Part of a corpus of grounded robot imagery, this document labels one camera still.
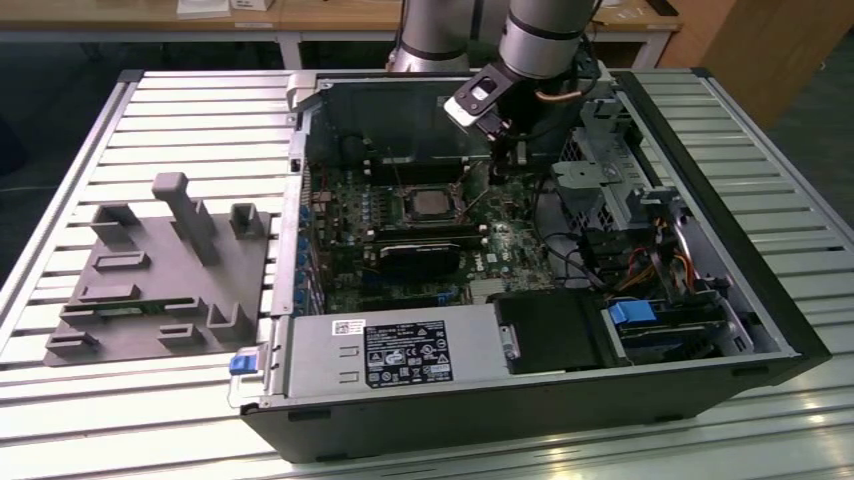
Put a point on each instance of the silver square CPU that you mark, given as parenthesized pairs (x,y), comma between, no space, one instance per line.
(430,205)

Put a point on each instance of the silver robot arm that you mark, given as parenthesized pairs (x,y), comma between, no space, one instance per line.
(541,40)

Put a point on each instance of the CPU socket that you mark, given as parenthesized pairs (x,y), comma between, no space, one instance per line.
(434,224)

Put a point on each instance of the grey metal drive cage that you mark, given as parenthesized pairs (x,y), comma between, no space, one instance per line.
(587,180)

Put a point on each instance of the green motherboard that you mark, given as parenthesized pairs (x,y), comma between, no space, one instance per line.
(507,235)

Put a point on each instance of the black graphics card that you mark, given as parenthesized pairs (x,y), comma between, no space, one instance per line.
(420,260)

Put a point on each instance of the silver chipset heatsink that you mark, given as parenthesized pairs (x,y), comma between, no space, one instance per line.
(489,290)

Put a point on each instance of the wooden cabinet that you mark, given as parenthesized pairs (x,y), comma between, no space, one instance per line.
(767,50)

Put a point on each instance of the blue disk carrier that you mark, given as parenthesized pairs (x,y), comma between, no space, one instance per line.
(634,312)

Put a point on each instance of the white box with dark print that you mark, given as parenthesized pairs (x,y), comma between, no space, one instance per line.
(252,4)

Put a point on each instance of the white paper box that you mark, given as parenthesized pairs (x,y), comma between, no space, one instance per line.
(200,7)

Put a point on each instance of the silver power supply unit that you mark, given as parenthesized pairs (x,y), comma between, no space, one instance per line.
(320,350)

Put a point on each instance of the black open PC case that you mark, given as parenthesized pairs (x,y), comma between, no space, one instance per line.
(467,425)

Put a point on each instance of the wooden desk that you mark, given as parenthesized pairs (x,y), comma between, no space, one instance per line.
(134,22)

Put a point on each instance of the grey parts rack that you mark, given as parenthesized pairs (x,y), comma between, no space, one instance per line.
(167,280)

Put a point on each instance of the blue plastic case latch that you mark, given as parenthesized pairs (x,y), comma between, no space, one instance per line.
(242,364)

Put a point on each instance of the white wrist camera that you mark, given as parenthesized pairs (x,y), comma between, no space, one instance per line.
(470,102)

